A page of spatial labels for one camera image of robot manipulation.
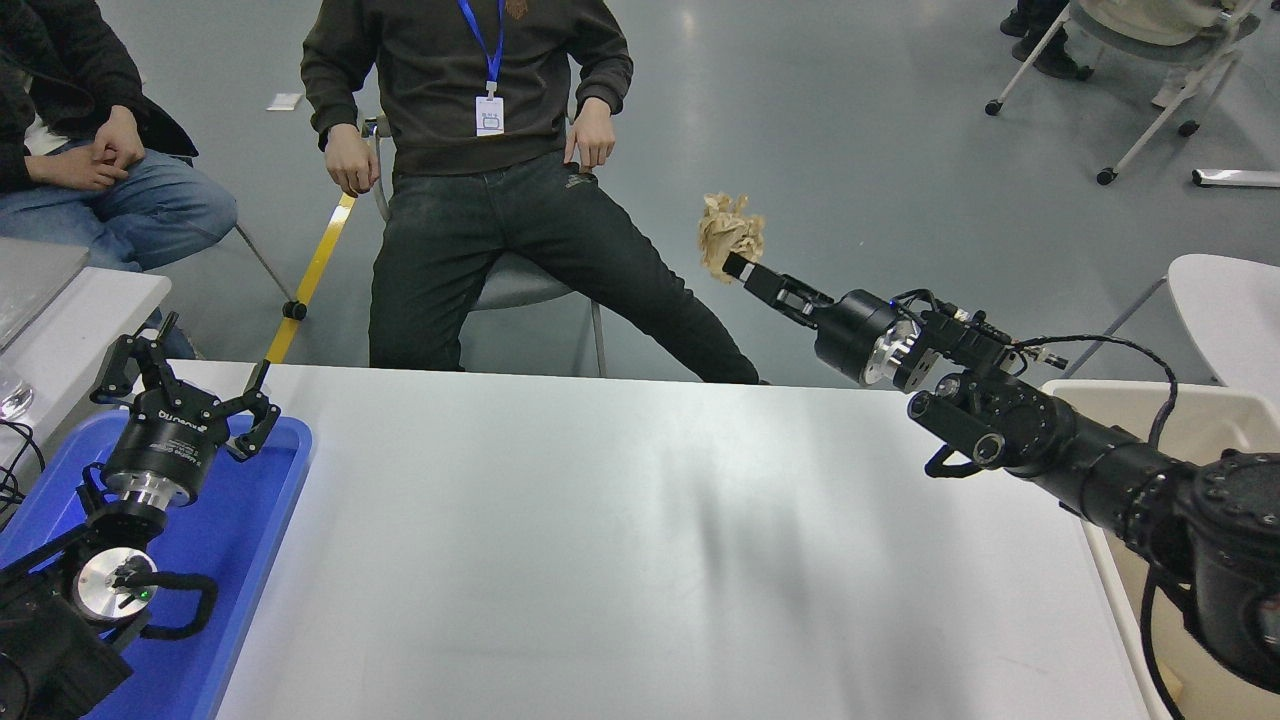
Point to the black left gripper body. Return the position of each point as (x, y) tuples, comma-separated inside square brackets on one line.
[(165, 440)]

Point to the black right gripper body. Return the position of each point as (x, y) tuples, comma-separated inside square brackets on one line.
[(850, 335)]

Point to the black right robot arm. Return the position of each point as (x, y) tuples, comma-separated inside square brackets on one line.
[(1100, 450)]

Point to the person's right hand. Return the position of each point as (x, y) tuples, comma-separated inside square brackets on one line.
[(350, 160), (75, 170)]

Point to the person's left hand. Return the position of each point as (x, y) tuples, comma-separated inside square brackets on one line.
[(590, 135), (118, 138)]

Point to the white side table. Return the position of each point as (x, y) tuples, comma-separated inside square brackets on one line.
[(90, 320)]

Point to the white-framed wheeled chair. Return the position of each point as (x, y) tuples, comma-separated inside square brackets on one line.
[(1104, 177), (294, 310)]

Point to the grey flat panel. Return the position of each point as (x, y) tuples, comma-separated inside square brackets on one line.
[(30, 280)]

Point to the clear glass object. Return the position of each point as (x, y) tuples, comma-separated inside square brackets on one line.
[(15, 400)]

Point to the blue plastic tray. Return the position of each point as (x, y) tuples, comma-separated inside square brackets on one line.
[(240, 560)]

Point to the person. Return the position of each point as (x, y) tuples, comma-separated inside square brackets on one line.
[(100, 200), (1045, 55), (480, 220)]

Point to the grey office chair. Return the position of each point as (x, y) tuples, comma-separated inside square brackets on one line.
[(520, 285)]

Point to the large pale bin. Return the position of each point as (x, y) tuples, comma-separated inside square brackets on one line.
[(1220, 420)]

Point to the silver metal bar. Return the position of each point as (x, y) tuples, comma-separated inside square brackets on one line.
[(1235, 178)]

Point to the small tan paper piece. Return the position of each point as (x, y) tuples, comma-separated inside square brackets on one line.
[(1172, 688)]

